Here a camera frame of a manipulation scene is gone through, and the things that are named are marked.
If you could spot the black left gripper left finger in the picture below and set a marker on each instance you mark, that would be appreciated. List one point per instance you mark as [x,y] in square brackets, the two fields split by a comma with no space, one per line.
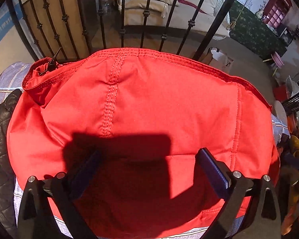
[47,207]

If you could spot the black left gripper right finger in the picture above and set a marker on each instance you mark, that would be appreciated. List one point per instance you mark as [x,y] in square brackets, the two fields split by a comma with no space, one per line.
[262,218]

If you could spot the red hooded jacket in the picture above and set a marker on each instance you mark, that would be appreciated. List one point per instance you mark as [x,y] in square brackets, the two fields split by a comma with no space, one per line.
[144,114]

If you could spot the black quilted jacket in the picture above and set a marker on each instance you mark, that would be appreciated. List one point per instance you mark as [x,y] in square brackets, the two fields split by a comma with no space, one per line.
[8,227]

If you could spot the blue plaid bed sheet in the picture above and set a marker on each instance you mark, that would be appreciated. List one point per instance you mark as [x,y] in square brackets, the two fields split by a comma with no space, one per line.
[10,79]

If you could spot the pink stool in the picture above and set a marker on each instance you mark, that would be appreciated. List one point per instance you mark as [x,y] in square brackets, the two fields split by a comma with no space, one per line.
[277,62]

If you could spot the green patterned cabinet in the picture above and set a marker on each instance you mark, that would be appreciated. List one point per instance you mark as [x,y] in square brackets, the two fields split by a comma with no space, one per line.
[254,34]

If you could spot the wooden board panel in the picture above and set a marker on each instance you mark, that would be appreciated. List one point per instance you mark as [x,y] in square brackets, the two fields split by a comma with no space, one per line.
[63,26]

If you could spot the red miniature phone booth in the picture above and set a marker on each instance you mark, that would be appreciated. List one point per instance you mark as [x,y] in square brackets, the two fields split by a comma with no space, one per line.
[275,11]

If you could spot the black iron bed footboard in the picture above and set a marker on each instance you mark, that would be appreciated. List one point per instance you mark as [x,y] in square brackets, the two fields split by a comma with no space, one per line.
[111,32]

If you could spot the white sofa bed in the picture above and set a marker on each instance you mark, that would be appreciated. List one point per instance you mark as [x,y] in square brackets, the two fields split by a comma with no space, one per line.
[159,11]

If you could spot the blue white wall poster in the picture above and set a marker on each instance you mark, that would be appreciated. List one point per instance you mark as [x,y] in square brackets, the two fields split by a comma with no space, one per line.
[6,22]

